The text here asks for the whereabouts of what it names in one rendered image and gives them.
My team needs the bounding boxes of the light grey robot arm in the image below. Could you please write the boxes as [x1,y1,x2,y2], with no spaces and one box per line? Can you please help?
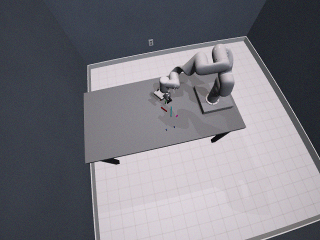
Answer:
[154,44,235,105]

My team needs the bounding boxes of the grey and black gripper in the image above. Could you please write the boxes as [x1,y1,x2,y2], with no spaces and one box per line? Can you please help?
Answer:
[163,92,172,104]

